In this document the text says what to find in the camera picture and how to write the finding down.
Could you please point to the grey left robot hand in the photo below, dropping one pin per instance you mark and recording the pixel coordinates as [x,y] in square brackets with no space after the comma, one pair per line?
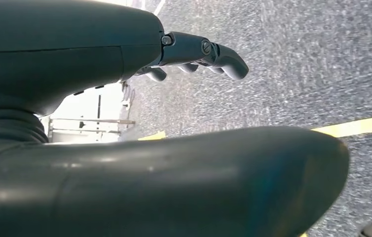
[173,183]

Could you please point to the white workbench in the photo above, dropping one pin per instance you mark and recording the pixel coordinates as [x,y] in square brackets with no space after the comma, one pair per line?
[84,108]

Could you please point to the yellow floor tape square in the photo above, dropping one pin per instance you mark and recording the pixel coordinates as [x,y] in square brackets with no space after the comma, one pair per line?
[352,126]

